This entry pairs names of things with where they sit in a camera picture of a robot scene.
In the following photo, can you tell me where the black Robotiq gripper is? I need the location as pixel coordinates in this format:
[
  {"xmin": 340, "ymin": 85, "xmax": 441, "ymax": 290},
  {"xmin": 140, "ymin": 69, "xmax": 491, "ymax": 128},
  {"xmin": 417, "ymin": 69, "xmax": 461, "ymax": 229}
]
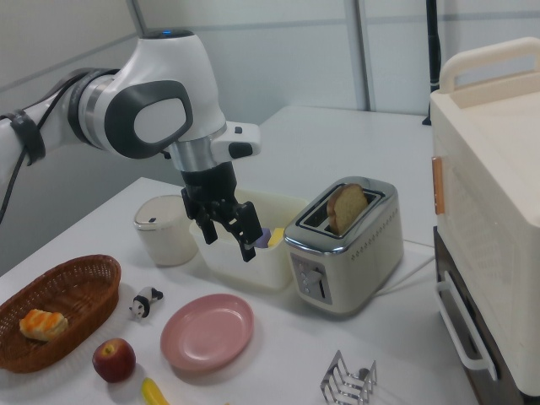
[{"xmin": 180, "ymin": 162, "xmax": 263, "ymax": 264}]

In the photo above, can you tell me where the brown bread slice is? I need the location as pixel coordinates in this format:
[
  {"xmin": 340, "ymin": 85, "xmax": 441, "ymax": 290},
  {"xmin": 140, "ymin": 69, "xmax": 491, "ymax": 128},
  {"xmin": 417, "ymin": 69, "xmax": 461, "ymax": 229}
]
[{"xmin": 327, "ymin": 183, "xmax": 370, "ymax": 236}]

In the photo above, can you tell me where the cream and chrome toaster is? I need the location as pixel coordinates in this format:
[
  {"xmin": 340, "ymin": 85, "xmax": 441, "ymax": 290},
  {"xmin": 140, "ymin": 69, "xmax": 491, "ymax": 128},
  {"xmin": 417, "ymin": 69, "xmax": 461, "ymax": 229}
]
[{"xmin": 283, "ymin": 175, "xmax": 405, "ymax": 318}]

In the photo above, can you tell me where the cream plastic container box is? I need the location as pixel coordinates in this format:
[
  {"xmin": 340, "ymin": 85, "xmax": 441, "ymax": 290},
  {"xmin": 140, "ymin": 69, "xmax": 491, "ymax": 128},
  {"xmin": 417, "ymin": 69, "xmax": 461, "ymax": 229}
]
[{"xmin": 189, "ymin": 188, "xmax": 309, "ymax": 293}]

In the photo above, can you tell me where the cream lidded canister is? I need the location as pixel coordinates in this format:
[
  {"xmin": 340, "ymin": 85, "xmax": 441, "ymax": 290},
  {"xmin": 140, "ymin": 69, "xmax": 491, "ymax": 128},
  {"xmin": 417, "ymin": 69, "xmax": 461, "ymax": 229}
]
[{"xmin": 132, "ymin": 194, "xmax": 199, "ymax": 267}]

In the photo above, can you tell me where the pink plate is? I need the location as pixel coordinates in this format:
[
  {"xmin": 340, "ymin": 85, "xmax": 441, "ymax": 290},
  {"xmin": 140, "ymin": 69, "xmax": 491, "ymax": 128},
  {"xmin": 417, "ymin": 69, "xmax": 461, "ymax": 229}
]
[{"xmin": 159, "ymin": 294, "xmax": 255, "ymax": 372}]

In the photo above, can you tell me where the panda figurine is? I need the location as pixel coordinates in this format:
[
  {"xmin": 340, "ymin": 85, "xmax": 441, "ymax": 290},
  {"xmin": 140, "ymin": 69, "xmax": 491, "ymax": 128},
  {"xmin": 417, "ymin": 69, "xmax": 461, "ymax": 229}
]
[{"xmin": 128, "ymin": 286, "xmax": 165, "ymax": 322}]

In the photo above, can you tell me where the brown wicker basket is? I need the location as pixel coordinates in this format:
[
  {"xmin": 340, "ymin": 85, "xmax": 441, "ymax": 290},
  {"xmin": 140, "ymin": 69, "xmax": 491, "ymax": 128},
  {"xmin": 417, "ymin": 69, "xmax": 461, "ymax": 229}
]
[{"xmin": 0, "ymin": 254, "xmax": 122, "ymax": 375}]

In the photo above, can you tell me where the red apple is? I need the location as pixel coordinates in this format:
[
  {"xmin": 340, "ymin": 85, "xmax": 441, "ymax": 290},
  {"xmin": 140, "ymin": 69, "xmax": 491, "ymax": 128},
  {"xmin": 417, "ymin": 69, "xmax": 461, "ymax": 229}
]
[{"xmin": 92, "ymin": 337, "xmax": 137, "ymax": 384}]

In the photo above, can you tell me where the yellow banana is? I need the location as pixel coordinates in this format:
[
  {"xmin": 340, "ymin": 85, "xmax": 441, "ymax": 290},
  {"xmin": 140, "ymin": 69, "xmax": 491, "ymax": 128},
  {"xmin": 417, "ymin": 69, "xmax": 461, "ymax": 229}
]
[{"xmin": 140, "ymin": 377, "xmax": 170, "ymax": 405}]

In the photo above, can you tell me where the metal toast rack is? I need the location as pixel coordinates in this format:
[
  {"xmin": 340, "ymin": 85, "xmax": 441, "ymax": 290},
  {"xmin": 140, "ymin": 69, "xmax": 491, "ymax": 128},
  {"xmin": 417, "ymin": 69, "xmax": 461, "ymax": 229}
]
[{"xmin": 319, "ymin": 349, "xmax": 378, "ymax": 405}]

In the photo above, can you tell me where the orange glazed pastry bun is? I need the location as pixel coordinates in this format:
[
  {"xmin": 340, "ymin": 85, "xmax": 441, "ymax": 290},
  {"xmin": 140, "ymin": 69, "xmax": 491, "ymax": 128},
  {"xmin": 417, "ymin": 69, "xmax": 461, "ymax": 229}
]
[{"xmin": 19, "ymin": 308, "xmax": 69, "ymax": 342}]

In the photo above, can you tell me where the cream and brown toy oven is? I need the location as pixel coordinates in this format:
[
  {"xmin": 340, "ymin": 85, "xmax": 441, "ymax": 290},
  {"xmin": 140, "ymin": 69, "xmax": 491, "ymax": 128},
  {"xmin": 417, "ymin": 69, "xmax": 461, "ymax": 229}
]
[{"xmin": 429, "ymin": 36, "xmax": 540, "ymax": 405}]

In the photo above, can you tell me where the white toaster power cable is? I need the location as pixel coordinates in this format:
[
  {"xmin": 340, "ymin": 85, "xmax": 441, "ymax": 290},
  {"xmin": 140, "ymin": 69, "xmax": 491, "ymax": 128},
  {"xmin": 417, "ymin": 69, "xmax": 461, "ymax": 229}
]
[{"xmin": 375, "ymin": 239, "xmax": 436, "ymax": 296}]

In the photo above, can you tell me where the black cable strap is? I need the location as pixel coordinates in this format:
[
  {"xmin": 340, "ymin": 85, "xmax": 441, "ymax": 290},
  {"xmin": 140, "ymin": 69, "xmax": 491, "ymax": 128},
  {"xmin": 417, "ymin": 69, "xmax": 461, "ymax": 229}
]
[{"xmin": 8, "ymin": 108, "xmax": 46, "ymax": 166}]

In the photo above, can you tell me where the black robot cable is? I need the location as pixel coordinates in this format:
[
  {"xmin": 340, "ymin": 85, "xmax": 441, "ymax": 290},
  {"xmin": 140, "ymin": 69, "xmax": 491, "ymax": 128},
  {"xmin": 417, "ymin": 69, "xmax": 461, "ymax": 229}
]
[{"xmin": 0, "ymin": 78, "xmax": 85, "ymax": 227}]

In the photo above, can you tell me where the black camera stand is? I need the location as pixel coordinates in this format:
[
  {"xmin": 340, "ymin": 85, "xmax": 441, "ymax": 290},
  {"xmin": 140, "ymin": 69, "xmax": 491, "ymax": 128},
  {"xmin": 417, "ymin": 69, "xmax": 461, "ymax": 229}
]
[{"xmin": 423, "ymin": 0, "xmax": 442, "ymax": 127}]

